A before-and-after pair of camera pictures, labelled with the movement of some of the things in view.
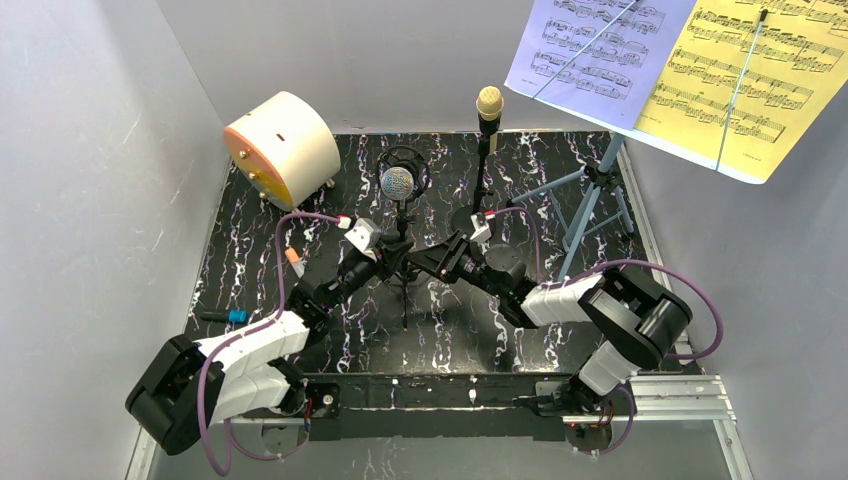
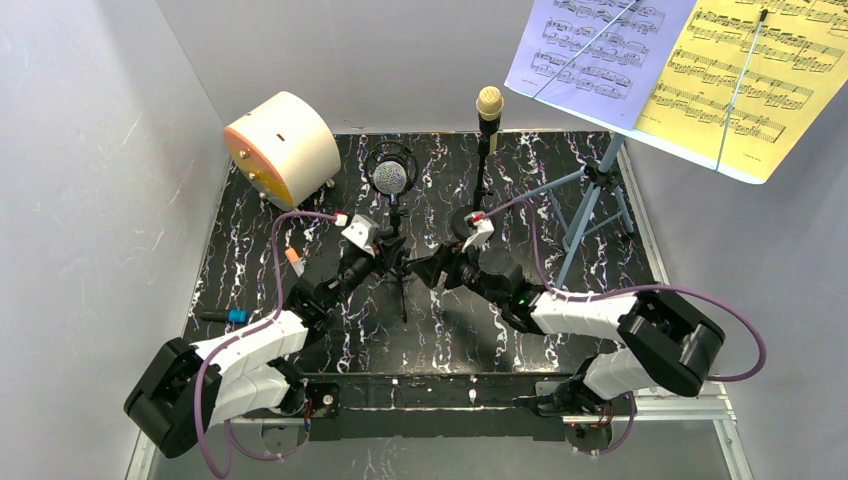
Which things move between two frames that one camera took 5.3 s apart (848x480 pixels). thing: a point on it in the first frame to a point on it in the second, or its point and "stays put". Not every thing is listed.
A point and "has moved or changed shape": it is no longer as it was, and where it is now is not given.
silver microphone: x=403 y=174 has moved or changed shape
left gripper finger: x=397 y=250 stays put
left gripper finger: x=402 y=270 stays put
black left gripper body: x=382 y=254 stays put
